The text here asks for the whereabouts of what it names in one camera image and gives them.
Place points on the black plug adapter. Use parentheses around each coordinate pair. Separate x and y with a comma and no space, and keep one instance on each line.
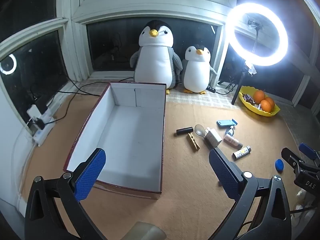
(39,123)

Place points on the round blue lid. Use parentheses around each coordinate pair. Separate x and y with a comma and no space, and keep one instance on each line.
(279,165)

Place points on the black extension socket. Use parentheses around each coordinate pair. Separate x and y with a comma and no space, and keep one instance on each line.
(210,89)

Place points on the black cylinder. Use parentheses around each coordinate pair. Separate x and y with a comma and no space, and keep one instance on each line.
(184,131)

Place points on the dark wrapped candies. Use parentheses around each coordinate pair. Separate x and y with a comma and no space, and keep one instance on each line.
(248,98)

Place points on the yellow fruit bowl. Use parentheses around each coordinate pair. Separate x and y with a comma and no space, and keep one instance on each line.
(250,106)

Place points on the red cardboard box white inside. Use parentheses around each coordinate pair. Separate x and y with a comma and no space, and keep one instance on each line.
(130,135)

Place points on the white checked mat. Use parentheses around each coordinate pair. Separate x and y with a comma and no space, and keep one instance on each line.
(215,100)

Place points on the grey plastic spoon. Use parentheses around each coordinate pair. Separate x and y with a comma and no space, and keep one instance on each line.
(200,130)

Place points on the wooden clothespin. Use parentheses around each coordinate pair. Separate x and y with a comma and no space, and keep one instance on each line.
(193,142)

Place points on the small penguin plush toy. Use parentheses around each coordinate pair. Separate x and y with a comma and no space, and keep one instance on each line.
(196,72)

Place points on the large penguin plush toy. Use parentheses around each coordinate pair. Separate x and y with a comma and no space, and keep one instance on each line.
(155,60)

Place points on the small blue clear bottle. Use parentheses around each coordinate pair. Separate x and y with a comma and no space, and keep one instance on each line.
(230,130)

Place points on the patterned white lighter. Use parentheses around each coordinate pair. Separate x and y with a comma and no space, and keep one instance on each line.
(241,153)

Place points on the white plug charger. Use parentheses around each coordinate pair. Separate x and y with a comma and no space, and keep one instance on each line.
(213,137)

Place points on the white power strip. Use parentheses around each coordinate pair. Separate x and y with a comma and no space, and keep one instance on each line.
(43,130)

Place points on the white flat power adapter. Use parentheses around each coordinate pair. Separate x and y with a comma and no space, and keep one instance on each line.
(33,111)

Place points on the white window frame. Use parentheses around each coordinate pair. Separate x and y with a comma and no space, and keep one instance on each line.
(75,42)

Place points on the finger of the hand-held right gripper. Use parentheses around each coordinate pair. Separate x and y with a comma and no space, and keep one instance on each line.
(290,156)
(308,150)

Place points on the blue flat case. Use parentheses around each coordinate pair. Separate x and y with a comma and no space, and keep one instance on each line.
(226,123)

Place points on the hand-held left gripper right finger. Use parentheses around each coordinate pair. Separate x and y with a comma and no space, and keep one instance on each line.
(223,172)

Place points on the person's right hand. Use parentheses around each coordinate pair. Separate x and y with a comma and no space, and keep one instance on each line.
(301,194)

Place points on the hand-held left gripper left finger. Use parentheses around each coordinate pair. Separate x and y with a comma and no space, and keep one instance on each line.
(91,172)

